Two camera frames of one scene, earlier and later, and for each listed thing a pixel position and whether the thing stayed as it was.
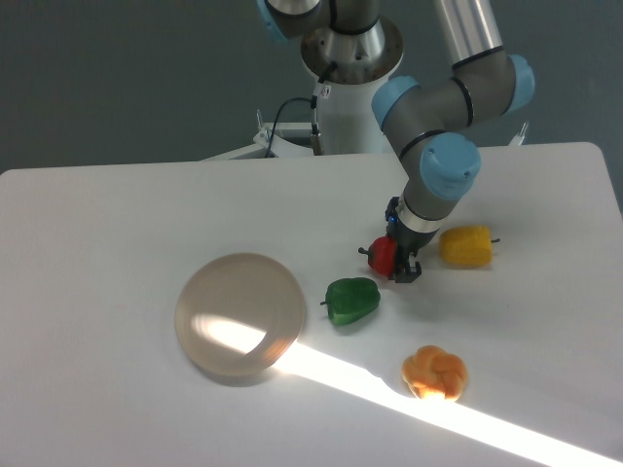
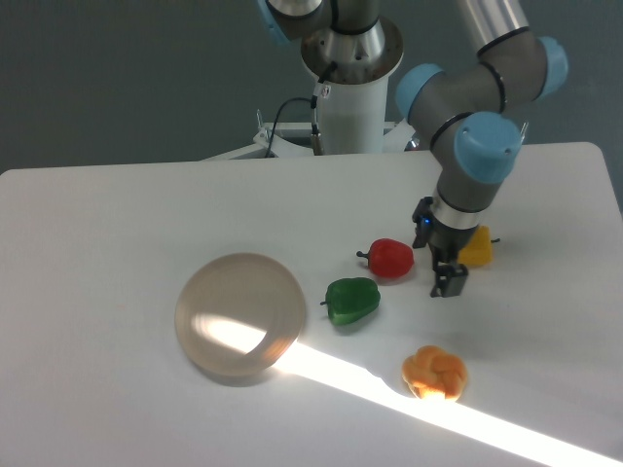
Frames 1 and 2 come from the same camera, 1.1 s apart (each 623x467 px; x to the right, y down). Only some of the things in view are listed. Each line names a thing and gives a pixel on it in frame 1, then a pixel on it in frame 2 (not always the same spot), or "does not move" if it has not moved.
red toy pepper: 382,255 does not move
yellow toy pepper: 466,246 does not move
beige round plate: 239,314 does not move
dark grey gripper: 408,241 → 446,244
